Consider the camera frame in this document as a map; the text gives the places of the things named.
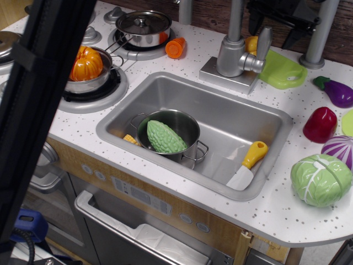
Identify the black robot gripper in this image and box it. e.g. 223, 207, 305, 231
247, 0, 321, 50

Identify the silver faucet lever handle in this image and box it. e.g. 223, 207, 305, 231
240, 26, 272, 73

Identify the black foreground robot arm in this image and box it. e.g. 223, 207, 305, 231
1, 1, 95, 250

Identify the yellow toy lemon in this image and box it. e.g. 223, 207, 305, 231
245, 36, 258, 56

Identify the light green cutting board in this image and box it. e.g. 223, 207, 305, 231
259, 50, 308, 89

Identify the grey right support pole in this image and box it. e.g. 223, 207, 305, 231
299, 0, 340, 70

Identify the grey support pole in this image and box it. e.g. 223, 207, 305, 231
173, 0, 194, 25
299, 0, 340, 70

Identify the silver toy faucet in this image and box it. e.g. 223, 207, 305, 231
199, 1, 259, 94

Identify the grey centre support pole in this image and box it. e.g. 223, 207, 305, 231
173, 0, 194, 25

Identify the purple toy eggplant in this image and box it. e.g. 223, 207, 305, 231
313, 76, 352, 108

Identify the orange toy carrot piece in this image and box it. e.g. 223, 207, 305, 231
165, 38, 186, 59

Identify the grey sink basin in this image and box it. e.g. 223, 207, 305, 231
97, 72, 293, 201

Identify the red toy bell pepper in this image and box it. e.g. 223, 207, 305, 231
303, 107, 338, 144

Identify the light green toy slice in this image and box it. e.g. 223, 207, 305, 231
341, 110, 353, 137

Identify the lidded steel saucepan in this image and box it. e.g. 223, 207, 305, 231
108, 10, 172, 49

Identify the steel pot in sink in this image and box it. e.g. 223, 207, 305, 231
130, 109, 208, 169

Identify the purple toy onion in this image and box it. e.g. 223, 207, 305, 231
321, 135, 352, 171

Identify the green bitter gourd toy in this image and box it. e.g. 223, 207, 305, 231
147, 120, 188, 153

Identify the green toy cabbage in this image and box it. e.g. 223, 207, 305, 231
291, 154, 352, 208

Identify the back right stove burner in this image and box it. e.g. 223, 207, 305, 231
107, 29, 176, 61

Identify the stove burner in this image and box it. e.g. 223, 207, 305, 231
58, 68, 128, 114
107, 29, 176, 61

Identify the grey stove knob back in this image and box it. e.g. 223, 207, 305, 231
104, 7, 126, 24

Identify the grey stove knob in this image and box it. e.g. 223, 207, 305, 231
81, 26, 102, 46
104, 7, 126, 24

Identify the steel pot on burner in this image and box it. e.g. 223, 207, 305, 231
65, 47, 122, 94

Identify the grey stove knob front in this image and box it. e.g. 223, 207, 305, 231
81, 26, 102, 46

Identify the yellow corn toy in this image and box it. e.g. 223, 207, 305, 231
123, 134, 141, 146

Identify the orange toy pumpkin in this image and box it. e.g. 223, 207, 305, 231
69, 46, 103, 82

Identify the front left stove burner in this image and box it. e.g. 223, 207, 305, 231
58, 68, 128, 114

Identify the grey oven dial knob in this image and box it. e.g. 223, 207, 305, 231
36, 142, 59, 167

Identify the yellow handled toy knife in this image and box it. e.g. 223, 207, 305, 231
226, 141, 269, 191

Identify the silver dishwasher door handle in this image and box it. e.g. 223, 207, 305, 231
74, 190, 234, 265

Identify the silver oven door handle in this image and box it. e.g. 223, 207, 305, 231
29, 166, 65, 194

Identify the blue clamp with cable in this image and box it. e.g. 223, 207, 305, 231
9, 208, 49, 265

